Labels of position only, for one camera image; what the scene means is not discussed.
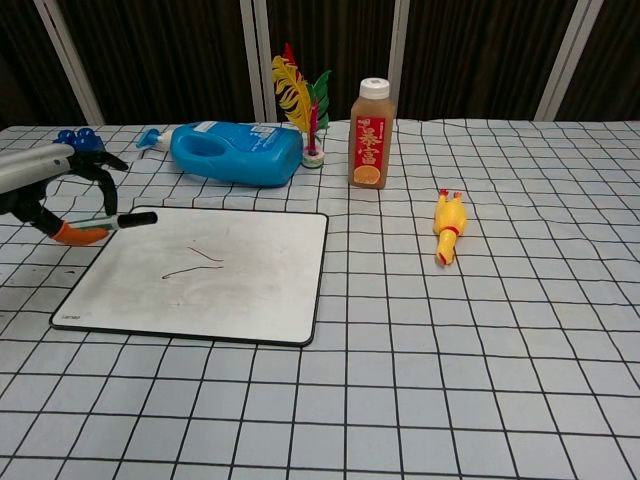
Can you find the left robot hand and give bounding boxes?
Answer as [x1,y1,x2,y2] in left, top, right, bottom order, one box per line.
[0,144,130,248]

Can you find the black whiteboard marker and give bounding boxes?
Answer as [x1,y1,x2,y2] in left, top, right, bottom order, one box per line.
[62,211,159,232]

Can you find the white whiteboard black rim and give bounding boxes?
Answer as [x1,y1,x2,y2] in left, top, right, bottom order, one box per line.
[48,205,330,347]

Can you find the blue toy brick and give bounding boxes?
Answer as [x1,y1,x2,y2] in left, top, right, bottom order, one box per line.
[56,127,104,154]

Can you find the blue detergent bottle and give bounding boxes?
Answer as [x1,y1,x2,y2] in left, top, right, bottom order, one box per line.
[135,120,305,189]

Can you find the colourful feather shuttlecock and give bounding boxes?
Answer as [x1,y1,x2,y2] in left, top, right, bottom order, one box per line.
[271,42,334,170]

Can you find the brown juice bottle red label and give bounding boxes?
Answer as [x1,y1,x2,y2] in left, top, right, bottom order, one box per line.
[348,77,395,190]

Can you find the yellow rubber chicken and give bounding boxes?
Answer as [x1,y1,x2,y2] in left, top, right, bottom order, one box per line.
[432,188,469,267]

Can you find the white black checked tablecloth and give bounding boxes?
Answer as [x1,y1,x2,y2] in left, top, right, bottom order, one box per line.
[0,118,640,480]

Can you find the white screen frame post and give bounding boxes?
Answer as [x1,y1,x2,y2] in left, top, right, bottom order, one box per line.
[535,0,594,121]
[32,0,105,126]
[238,0,281,124]
[385,0,412,121]

